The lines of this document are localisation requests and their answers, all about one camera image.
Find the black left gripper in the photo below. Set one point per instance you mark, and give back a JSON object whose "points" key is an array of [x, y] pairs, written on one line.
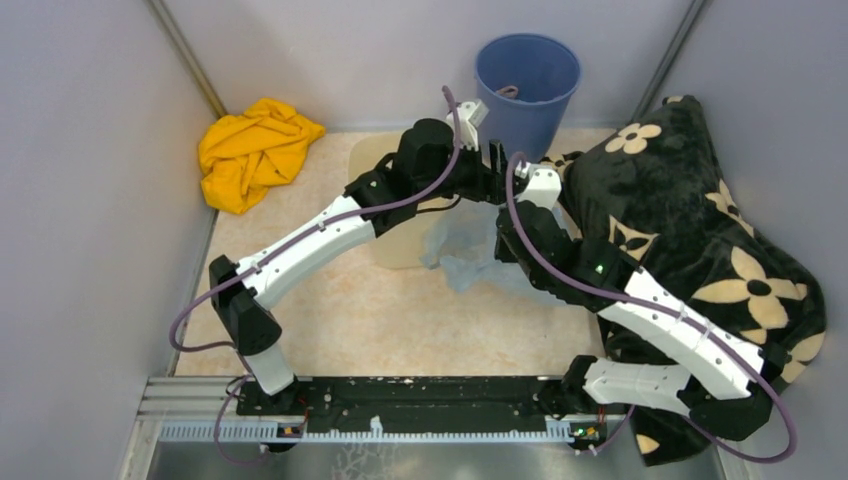
{"points": [[489, 184]]}

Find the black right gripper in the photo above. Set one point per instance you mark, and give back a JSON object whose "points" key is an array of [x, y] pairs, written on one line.
{"points": [[501, 250]]}

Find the light blue trash bag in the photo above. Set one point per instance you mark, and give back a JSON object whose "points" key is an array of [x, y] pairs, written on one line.
{"points": [[462, 245]]}

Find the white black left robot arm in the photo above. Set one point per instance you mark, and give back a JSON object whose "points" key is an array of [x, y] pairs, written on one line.
{"points": [[429, 163]]}

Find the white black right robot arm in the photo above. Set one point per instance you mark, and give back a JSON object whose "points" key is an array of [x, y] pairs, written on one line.
{"points": [[714, 380]]}

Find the blue plastic trash bin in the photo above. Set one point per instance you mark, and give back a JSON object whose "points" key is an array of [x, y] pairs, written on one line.
{"points": [[547, 73]]}

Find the black floral blanket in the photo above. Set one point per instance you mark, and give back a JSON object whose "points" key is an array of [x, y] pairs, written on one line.
{"points": [[655, 190]]}

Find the yellow crumpled cloth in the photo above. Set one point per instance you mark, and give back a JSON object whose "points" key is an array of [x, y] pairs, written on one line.
{"points": [[242, 157]]}

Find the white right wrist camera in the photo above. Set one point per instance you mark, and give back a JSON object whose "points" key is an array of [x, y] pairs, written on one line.
{"points": [[538, 184]]}

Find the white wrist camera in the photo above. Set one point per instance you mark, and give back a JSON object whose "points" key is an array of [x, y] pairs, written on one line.
{"points": [[538, 184], [466, 119]]}

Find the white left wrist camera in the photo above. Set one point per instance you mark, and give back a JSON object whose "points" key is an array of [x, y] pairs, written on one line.
{"points": [[466, 119]]}

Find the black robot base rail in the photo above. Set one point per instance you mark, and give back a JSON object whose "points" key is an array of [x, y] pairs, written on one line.
{"points": [[368, 411]]}

